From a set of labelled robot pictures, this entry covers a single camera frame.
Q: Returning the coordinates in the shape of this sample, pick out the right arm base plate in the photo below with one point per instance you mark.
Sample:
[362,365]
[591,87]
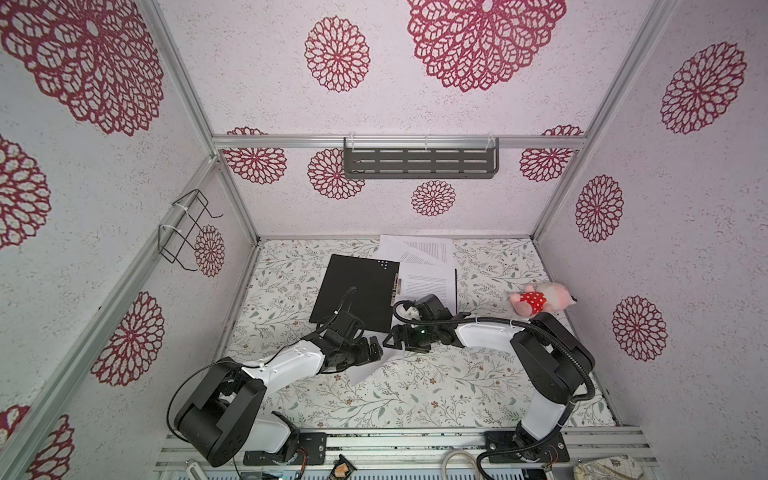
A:
[516,446]

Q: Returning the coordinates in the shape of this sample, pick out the patterned cloth bag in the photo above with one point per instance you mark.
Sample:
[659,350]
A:
[621,467]

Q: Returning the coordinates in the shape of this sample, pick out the blue black folder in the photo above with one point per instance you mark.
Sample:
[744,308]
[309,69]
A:
[373,280]

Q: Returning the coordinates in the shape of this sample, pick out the black wire wall rack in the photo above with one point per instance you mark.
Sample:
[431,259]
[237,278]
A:
[193,242]

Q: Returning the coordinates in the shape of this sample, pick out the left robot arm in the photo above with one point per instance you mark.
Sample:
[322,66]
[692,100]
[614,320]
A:
[221,417]

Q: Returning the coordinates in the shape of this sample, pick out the printed paper sheet back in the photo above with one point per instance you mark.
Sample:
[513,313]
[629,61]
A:
[416,250]

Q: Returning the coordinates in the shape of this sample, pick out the metal folder clip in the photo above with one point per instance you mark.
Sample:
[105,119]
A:
[396,288]

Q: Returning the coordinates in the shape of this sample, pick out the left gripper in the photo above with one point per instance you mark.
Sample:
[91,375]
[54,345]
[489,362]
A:
[361,344]

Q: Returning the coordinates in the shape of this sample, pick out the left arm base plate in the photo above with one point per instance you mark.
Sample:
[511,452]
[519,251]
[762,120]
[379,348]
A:
[276,441]

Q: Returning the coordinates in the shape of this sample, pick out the grey wall shelf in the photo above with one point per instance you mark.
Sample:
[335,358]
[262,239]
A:
[425,163]

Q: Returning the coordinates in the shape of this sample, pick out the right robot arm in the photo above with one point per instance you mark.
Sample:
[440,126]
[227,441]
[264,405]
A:
[557,364]

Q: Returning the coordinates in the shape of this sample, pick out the pink plush toy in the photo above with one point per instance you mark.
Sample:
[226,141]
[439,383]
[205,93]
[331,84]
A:
[545,297]

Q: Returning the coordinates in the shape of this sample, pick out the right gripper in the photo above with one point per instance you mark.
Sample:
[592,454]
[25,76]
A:
[404,342]

